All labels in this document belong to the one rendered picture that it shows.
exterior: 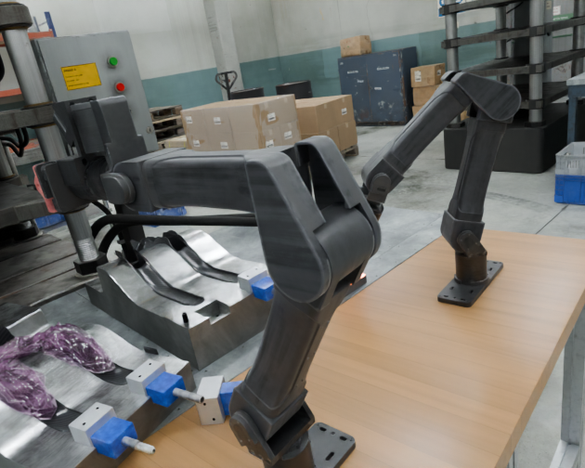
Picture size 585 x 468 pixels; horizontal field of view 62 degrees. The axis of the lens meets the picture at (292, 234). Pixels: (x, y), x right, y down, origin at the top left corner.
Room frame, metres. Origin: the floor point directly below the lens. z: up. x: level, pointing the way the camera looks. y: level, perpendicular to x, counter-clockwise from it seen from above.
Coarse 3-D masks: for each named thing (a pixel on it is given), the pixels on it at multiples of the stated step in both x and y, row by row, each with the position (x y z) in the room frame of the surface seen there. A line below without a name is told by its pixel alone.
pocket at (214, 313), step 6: (216, 300) 0.85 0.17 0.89; (204, 306) 0.83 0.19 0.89; (210, 306) 0.84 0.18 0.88; (216, 306) 0.85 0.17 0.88; (222, 306) 0.84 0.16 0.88; (228, 306) 0.82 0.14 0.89; (198, 312) 0.82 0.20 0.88; (204, 312) 0.83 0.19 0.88; (210, 312) 0.84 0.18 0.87; (216, 312) 0.85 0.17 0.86; (222, 312) 0.84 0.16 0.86; (228, 312) 0.82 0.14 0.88; (210, 318) 0.83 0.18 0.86; (216, 318) 0.82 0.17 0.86
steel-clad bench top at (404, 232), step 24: (384, 216) 1.40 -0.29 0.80; (408, 216) 1.37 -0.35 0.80; (432, 216) 1.33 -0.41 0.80; (216, 240) 1.44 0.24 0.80; (240, 240) 1.41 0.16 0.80; (384, 240) 1.21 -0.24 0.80; (408, 240) 1.18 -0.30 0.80; (432, 240) 1.16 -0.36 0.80; (384, 264) 1.07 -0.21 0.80; (360, 288) 0.97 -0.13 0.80; (48, 312) 1.12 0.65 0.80; (72, 312) 1.10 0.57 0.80; (96, 312) 1.08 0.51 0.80; (120, 336) 0.94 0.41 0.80; (216, 360) 0.78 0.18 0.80; (240, 360) 0.77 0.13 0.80
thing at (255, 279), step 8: (248, 272) 0.89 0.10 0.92; (256, 272) 0.89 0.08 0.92; (264, 272) 0.89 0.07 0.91; (240, 280) 0.88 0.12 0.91; (248, 280) 0.86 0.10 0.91; (256, 280) 0.87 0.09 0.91; (264, 280) 0.87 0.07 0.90; (272, 280) 0.86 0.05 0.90; (240, 288) 0.88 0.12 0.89; (248, 288) 0.86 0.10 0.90; (256, 288) 0.85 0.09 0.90; (264, 288) 0.84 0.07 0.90; (272, 288) 0.85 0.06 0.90; (256, 296) 0.85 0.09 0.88; (264, 296) 0.84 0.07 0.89; (272, 296) 0.84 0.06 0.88
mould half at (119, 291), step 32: (160, 256) 1.05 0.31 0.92; (224, 256) 1.08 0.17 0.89; (96, 288) 1.08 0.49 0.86; (128, 288) 0.95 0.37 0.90; (192, 288) 0.93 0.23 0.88; (224, 288) 0.90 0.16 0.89; (128, 320) 0.96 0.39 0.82; (160, 320) 0.84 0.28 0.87; (192, 320) 0.78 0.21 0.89; (224, 320) 0.80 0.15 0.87; (256, 320) 0.85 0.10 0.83; (192, 352) 0.76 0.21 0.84; (224, 352) 0.79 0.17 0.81
